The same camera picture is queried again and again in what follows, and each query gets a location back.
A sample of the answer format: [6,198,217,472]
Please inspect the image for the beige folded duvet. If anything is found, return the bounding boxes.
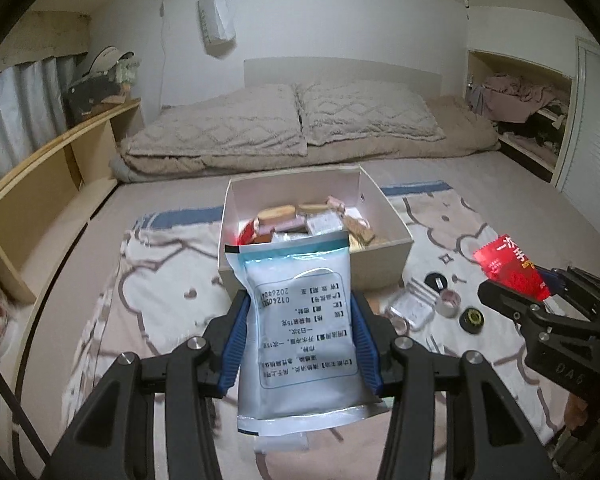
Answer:
[109,95,502,184]

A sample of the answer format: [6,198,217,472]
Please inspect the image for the white medicine pouch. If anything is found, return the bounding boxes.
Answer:
[225,232,387,436]

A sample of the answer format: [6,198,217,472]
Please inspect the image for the white cap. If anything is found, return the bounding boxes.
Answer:
[82,46,136,77]

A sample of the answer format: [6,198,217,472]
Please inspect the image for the pale green packet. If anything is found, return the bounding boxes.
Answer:
[112,57,141,86]

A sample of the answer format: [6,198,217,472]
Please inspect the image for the printed cartoon blanket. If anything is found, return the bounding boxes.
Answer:
[62,182,583,448]

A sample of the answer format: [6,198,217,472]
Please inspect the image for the clear plastic container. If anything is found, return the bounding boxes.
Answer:
[385,282,438,332]

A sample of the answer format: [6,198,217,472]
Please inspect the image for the dark bag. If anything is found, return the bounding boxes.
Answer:
[67,72,131,121]

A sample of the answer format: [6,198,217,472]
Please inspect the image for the wall closet niche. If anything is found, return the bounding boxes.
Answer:
[466,49,576,183]

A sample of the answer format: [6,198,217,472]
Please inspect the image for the red foil packet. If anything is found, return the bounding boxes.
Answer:
[471,233,552,301]

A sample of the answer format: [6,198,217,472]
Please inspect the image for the light wooden shelf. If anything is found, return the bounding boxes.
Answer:
[0,99,143,306]

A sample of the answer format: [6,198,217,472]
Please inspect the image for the pile of clothes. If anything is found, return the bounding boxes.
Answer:
[467,74,571,161]

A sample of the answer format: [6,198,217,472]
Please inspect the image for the clear labelled plastic box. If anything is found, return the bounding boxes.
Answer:
[305,212,343,236]

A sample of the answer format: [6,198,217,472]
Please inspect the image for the white hanging bag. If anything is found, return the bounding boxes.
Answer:
[197,0,237,56]

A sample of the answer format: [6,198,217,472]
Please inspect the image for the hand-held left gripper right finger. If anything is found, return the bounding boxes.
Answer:
[352,290,561,480]

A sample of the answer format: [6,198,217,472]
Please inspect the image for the person's right hand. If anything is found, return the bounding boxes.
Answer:
[562,394,592,432]

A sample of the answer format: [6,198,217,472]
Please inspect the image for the beige quilted pillow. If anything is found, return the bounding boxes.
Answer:
[121,84,308,158]
[295,80,446,146]

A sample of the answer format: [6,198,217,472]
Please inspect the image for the mauve flat packet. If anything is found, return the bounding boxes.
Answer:
[255,217,306,234]

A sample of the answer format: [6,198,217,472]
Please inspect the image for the white headboard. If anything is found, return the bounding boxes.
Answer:
[243,57,452,106]

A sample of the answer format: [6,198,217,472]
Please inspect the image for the white wall cable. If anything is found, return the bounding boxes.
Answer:
[157,0,170,106]

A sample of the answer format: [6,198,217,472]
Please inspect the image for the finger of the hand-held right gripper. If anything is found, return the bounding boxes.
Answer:
[534,264,600,328]
[477,279,600,356]

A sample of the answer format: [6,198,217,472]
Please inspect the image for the white cardboard box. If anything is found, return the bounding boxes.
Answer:
[217,166,415,293]

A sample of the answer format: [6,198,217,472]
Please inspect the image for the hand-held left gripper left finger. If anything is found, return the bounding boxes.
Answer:
[42,290,251,480]

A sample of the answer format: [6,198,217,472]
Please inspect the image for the white louvered door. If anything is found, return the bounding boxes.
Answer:
[555,35,600,221]

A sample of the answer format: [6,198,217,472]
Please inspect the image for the grey curtain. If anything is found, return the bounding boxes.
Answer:
[0,52,88,186]

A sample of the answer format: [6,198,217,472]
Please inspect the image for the brown kraft paper box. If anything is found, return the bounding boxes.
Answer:
[345,215,377,250]

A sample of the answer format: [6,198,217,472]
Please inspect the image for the clear tape roll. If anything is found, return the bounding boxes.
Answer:
[436,290,462,317]

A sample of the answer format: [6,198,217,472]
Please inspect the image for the black tape roll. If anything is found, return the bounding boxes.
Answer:
[459,308,486,333]

